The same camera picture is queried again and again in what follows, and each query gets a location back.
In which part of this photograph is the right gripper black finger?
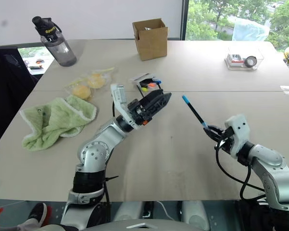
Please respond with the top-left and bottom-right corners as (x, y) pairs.
(207, 124), (224, 135)
(202, 127), (222, 143)

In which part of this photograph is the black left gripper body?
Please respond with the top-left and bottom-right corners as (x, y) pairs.
(126, 98), (155, 126)

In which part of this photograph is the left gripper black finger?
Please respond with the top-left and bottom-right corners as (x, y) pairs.
(147, 92), (173, 119)
(141, 89), (164, 104)

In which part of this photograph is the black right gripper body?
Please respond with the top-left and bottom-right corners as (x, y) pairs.
(214, 127), (234, 155)

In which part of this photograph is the black pen with blue cap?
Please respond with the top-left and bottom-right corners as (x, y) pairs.
(181, 94), (209, 129)

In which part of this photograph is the clear pen case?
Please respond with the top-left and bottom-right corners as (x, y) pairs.
(129, 73), (163, 97)

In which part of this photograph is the brown cardboard box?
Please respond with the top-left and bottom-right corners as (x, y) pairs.
(132, 18), (169, 62)

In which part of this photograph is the yellow round bun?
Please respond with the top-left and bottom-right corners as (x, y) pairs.
(87, 73), (105, 90)
(72, 85), (91, 101)

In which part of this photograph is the clear plastic bag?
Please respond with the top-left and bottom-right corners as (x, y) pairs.
(63, 66), (116, 102)

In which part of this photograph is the red and white box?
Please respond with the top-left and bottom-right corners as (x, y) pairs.
(226, 53), (246, 65)

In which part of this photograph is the silver rounded robot leg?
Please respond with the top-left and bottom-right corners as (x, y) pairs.
(112, 200), (145, 222)
(181, 200), (210, 231)

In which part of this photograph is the grey tape roll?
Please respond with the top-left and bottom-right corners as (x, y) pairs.
(243, 55), (258, 68)

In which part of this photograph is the clear plastic container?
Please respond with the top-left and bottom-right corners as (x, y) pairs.
(224, 46), (265, 71)

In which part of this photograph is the green towel with white trim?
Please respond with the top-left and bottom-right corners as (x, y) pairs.
(19, 94), (98, 152)

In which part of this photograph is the grey sports water bottle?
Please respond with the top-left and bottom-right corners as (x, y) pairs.
(31, 15), (77, 67)

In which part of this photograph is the light blue plastic bag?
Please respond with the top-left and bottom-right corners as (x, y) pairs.
(231, 17), (271, 42)

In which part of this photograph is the silver robot torso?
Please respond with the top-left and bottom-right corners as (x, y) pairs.
(80, 218), (209, 231)

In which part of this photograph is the black office chair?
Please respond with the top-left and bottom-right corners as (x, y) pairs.
(0, 45), (39, 155)

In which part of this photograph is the black and white shoe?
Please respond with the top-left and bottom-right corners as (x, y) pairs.
(25, 202), (49, 227)

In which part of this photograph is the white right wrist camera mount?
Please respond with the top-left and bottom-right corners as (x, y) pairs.
(224, 115), (251, 160)

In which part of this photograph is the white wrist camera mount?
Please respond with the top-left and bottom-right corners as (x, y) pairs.
(110, 83), (141, 130)
(224, 115), (251, 160)

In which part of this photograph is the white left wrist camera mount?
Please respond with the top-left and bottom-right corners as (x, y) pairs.
(110, 83), (141, 130)

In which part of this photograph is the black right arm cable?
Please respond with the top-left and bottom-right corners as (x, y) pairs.
(214, 141), (268, 201)

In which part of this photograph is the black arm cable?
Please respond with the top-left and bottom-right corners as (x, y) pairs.
(214, 141), (268, 201)
(102, 101), (120, 211)

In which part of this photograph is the black window frame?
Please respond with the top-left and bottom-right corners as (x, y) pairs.
(180, 0), (190, 41)

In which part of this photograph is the white cable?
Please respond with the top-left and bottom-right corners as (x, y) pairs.
(155, 200), (176, 221)

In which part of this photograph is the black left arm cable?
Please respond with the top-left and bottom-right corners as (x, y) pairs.
(102, 101), (120, 211)

